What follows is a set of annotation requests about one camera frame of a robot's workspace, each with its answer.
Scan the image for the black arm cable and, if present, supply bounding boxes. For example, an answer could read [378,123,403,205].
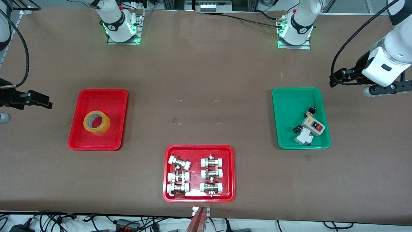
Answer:
[0,8,30,88]
[330,0,401,86]

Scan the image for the white circuit breaker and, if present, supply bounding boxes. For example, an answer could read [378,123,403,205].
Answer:
[295,127,314,146]

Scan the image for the black cable on table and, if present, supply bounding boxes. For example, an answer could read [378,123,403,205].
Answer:
[222,13,284,28]

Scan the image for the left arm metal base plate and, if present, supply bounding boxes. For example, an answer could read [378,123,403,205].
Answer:
[277,16,311,50]

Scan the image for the empty-style red plastic tray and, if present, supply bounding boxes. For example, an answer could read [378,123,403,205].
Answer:
[68,89,128,151]

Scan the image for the white power strip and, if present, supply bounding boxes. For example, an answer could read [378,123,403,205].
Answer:
[195,0,233,13]

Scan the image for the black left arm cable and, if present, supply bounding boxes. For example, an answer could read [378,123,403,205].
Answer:
[330,0,401,86]

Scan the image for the yellow transparent tape roll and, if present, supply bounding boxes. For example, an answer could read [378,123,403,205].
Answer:
[83,111,111,136]

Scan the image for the red tray holding fittings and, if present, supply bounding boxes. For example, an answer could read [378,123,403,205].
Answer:
[163,144,236,203]

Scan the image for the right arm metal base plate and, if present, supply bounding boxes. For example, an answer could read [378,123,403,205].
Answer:
[107,10,143,45]

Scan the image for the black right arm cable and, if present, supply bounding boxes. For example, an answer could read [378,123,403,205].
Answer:
[0,8,30,88]

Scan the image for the green plastic tray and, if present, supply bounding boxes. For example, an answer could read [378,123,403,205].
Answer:
[272,87,331,150]

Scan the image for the black power adapter red plugs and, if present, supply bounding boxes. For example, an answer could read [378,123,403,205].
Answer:
[116,218,141,231]

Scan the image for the red aluminium bar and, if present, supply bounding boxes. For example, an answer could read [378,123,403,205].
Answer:
[185,207,206,232]

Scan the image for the grey switch box red button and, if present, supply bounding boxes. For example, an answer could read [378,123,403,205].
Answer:
[301,116,326,137]

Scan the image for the metal pipe fitting white caps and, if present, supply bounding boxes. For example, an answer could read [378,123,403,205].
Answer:
[201,154,224,168]
[200,181,223,197]
[168,155,191,170]
[167,171,190,183]
[201,168,223,180]
[166,183,190,197]

